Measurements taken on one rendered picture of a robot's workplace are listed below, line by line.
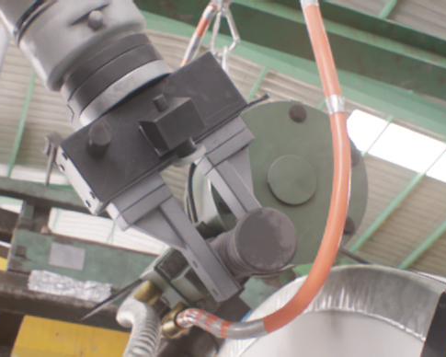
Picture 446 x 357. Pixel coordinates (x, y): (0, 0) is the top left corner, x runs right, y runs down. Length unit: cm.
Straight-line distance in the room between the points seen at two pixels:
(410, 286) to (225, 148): 20
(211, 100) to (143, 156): 7
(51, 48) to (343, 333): 38
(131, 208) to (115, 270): 117
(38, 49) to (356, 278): 37
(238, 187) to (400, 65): 341
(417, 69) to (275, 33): 77
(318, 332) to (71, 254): 98
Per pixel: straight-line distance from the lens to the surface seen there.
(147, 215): 53
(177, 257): 64
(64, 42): 52
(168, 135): 49
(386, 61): 389
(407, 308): 64
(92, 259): 169
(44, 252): 167
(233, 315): 79
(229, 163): 54
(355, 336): 71
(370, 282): 70
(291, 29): 369
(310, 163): 67
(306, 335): 81
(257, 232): 48
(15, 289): 161
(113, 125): 52
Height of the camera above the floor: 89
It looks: 40 degrees up
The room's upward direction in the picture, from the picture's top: straight up
